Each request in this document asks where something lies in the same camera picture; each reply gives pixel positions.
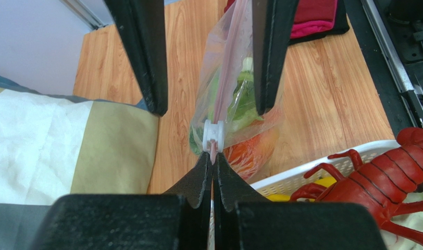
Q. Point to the clear pink zip top bag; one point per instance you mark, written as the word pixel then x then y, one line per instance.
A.
pixel 226 93

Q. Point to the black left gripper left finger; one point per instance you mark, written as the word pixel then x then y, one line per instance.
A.
pixel 176 219

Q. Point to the checkered blue beige pillow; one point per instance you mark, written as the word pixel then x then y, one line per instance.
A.
pixel 54 145

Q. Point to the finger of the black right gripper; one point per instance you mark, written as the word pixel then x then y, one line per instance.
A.
pixel 141 27
pixel 272 25

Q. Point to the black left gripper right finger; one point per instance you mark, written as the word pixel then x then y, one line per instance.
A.
pixel 244 219

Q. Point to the red toy lobster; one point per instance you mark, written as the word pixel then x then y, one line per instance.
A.
pixel 380 185

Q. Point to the white plastic basket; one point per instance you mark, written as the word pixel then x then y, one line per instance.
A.
pixel 288 182

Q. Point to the red orange mango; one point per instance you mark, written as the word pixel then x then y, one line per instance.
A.
pixel 250 145

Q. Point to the pink folded cloth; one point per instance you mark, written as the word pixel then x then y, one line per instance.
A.
pixel 300 30

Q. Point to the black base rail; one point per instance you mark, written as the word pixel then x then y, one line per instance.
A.
pixel 390 35

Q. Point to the dark red folded cloth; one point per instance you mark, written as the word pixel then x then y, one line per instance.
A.
pixel 315 10

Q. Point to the white cauliflower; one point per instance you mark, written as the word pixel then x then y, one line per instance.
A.
pixel 412 221

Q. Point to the green celery stalk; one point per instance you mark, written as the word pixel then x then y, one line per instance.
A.
pixel 242 106

